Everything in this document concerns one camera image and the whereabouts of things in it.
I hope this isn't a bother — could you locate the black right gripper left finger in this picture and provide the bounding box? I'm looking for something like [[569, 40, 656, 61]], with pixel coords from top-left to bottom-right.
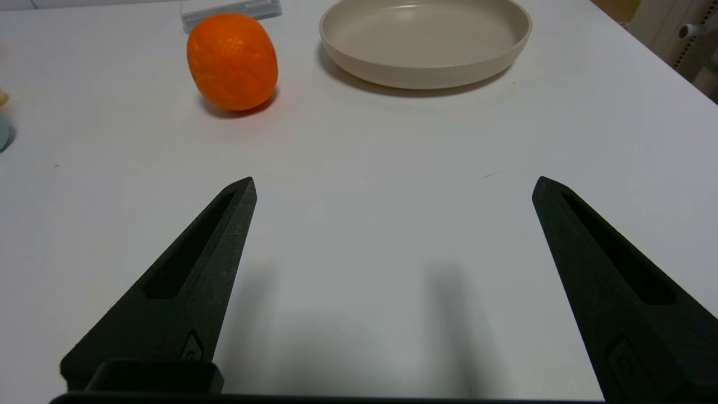
[[60, 177, 257, 393]]

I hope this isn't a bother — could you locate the white desk crank handle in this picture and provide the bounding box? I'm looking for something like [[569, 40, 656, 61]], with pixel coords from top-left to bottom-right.
[[678, 21, 718, 40]]

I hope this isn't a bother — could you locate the white desk leg frame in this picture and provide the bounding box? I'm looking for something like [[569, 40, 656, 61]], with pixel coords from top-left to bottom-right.
[[627, 0, 718, 104]]

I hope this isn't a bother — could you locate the orange fruit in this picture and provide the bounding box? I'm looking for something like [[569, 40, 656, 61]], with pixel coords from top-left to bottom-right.
[[187, 12, 279, 112]]

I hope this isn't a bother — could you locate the clear grey rectangular holder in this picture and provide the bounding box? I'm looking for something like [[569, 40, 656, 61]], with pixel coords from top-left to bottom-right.
[[181, 0, 283, 33]]

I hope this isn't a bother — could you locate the beige round plate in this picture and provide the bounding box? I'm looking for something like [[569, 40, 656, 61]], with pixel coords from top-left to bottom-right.
[[319, 0, 533, 90]]

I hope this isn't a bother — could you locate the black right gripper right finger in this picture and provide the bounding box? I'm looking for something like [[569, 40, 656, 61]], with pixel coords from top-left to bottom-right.
[[532, 176, 718, 404]]

